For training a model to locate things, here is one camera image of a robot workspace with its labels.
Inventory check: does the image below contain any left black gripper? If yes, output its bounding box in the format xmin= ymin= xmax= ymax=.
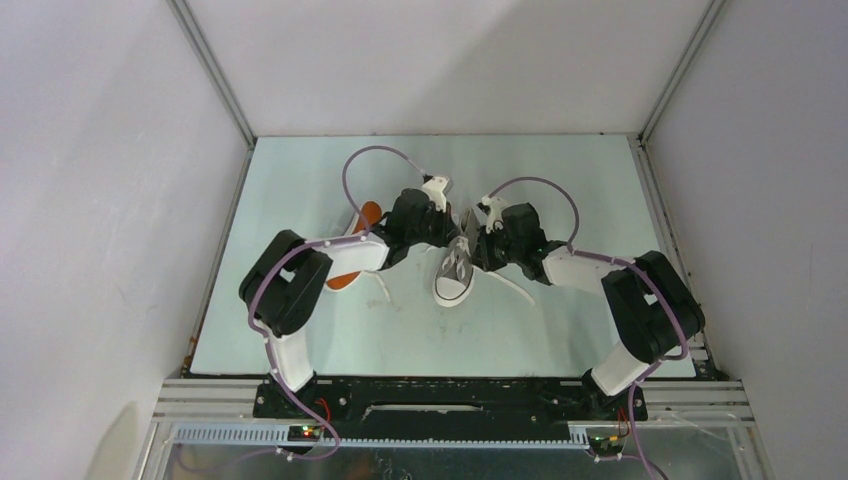
xmin=405 ymin=197 xmax=459 ymax=247

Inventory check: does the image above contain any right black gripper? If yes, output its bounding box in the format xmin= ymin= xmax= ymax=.
xmin=469 ymin=220 xmax=524 ymax=272

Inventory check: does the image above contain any grey canvas sneaker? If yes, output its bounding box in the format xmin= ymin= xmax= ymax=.
xmin=431 ymin=207 xmax=536 ymax=308

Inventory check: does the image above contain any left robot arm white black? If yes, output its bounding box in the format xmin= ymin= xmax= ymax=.
xmin=238 ymin=188 xmax=458 ymax=417

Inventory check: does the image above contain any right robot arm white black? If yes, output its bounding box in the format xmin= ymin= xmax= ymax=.
xmin=474 ymin=197 xmax=705 ymax=418

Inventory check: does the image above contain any overturned sneaker orange sole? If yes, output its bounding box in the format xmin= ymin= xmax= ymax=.
xmin=321 ymin=200 xmax=389 ymax=293

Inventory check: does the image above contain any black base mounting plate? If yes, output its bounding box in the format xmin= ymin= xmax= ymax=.
xmin=252 ymin=375 xmax=648 ymax=442

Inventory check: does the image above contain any left circuit board with LEDs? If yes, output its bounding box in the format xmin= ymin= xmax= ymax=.
xmin=286 ymin=425 xmax=323 ymax=443

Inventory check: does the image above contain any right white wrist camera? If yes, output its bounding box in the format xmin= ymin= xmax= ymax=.
xmin=478 ymin=196 xmax=510 ymax=234

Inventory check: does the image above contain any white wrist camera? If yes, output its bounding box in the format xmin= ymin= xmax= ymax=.
xmin=478 ymin=196 xmax=510 ymax=234
xmin=421 ymin=175 xmax=453 ymax=213

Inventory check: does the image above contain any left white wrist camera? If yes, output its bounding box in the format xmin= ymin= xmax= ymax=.
xmin=421 ymin=175 xmax=453 ymax=213

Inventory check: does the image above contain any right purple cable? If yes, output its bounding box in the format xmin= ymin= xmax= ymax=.
xmin=486 ymin=176 xmax=694 ymax=480

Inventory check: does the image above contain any purple cable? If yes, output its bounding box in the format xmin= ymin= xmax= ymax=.
xmin=246 ymin=145 xmax=432 ymax=463
xmin=486 ymin=176 xmax=694 ymax=480

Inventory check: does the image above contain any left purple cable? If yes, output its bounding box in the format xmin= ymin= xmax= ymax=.
xmin=246 ymin=145 xmax=432 ymax=463

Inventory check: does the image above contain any right circuit board with wires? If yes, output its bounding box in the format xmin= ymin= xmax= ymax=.
xmin=588 ymin=431 xmax=630 ymax=459

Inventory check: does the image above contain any aluminium frame rail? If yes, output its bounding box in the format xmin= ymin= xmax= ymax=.
xmin=132 ymin=378 xmax=775 ymax=479

